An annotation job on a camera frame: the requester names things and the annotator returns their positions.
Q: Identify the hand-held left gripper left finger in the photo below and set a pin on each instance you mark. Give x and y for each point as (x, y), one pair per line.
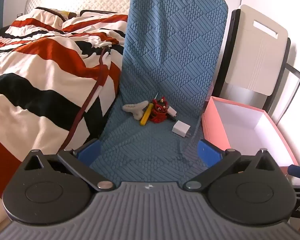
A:
(90, 152)

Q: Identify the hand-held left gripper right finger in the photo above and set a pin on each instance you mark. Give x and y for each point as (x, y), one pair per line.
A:
(210, 152)

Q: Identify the pink cardboard box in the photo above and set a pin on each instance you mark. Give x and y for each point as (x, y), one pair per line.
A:
(240, 130)

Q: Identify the white charger adapter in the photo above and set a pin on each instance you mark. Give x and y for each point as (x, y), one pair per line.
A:
(180, 128)

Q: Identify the white and black pen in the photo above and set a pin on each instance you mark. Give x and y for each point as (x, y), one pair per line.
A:
(171, 111)

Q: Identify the red and black figurine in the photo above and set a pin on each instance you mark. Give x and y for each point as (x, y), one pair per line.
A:
(158, 110)

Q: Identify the striped red black white blanket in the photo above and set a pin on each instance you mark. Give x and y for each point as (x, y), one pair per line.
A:
(40, 62)

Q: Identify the blue textured mat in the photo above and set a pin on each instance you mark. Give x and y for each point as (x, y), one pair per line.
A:
(165, 55)

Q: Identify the white quilted headboard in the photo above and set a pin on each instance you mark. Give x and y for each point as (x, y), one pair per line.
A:
(102, 0)

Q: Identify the white chair with black frame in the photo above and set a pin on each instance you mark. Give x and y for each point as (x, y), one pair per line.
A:
(255, 50)

